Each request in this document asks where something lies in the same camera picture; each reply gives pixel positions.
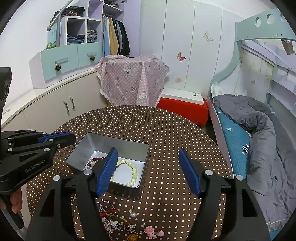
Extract mint green bunk bed frame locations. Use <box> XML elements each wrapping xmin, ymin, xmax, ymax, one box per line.
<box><xmin>207</xmin><ymin>9</ymin><xmax>295</xmax><ymax>176</ymax></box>

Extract pink flower hair clip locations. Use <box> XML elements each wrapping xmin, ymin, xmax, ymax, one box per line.
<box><xmin>144</xmin><ymin>226</ymin><xmax>165</xmax><ymax>240</ymax></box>

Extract cream bead bracelet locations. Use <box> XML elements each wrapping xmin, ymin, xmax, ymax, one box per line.
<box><xmin>110</xmin><ymin>158</ymin><xmax>138</xmax><ymax>187</ymax></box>

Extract grey duvet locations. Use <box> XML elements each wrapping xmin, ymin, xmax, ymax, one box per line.
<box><xmin>214</xmin><ymin>94</ymin><xmax>295</xmax><ymax>232</ymax></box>

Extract mint green drawer unit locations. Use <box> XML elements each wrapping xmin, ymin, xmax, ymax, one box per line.
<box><xmin>29</xmin><ymin>42</ymin><xmax>103</xmax><ymax>89</ymax></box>

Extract dark red bead bracelet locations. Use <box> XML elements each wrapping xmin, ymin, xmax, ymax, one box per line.
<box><xmin>87</xmin><ymin>156</ymin><xmax>107</xmax><ymax>168</ymax></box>

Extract pearl earring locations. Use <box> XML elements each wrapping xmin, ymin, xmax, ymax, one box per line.
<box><xmin>129</xmin><ymin>206</ymin><xmax>137</xmax><ymax>218</ymax></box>

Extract white wardrobe doors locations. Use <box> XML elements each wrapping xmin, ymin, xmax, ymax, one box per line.
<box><xmin>139</xmin><ymin>1</ymin><xmax>242</xmax><ymax>98</ymax></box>

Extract white cubby shelf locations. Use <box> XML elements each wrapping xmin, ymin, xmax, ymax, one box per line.
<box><xmin>47</xmin><ymin>0</ymin><xmax>125</xmax><ymax>46</ymax></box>

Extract orange amber pendant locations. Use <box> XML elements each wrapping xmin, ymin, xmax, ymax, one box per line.
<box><xmin>126</xmin><ymin>233</ymin><xmax>138</xmax><ymax>241</ymax></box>

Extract brown polka dot tablecloth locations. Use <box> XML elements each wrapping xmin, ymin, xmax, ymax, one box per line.
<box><xmin>26</xmin><ymin>105</ymin><xmax>233</xmax><ymax>241</ymax></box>

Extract person's left hand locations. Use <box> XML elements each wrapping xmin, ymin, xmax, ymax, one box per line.
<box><xmin>1</xmin><ymin>188</ymin><xmax>23</xmax><ymax>214</ymax></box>

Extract red white storage box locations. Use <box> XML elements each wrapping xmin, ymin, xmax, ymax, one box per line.
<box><xmin>156</xmin><ymin>87</ymin><xmax>209</xmax><ymax>128</ymax></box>

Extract silver metal tin box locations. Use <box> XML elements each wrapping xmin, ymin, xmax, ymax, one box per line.
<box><xmin>66</xmin><ymin>132</ymin><xmax>150</xmax><ymax>200</ymax></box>

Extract hanging clothes row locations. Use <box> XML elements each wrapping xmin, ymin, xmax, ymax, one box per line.
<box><xmin>102</xmin><ymin>16</ymin><xmax>130</xmax><ymax>56</ymax></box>

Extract teal bed sheet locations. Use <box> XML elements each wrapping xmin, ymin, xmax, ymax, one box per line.
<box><xmin>215</xmin><ymin>107</ymin><xmax>250</xmax><ymax>180</ymax></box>

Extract cream curved cabinet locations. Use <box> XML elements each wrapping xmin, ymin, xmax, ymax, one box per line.
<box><xmin>1</xmin><ymin>70</ymin><xmax>107</xmax><ymax>133</ymax></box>

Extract pink patterned cloth cover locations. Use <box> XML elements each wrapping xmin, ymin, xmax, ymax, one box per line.
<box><xmin>95</xmin><ymin>55</ymin><xmax>170</xmax><ymax>107</ymax></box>

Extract metal stair handrail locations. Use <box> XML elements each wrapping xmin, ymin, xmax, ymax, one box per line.
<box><xmin>47</xmin><ymin>0</ymin><xmax>73</xmax><ymax>47</ymax></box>

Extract silver chain necklace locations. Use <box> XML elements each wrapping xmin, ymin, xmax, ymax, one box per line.
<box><xmin>95</xmin><ymin>200</ymin><xmax>130</xmax><ymax>241</ymax></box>

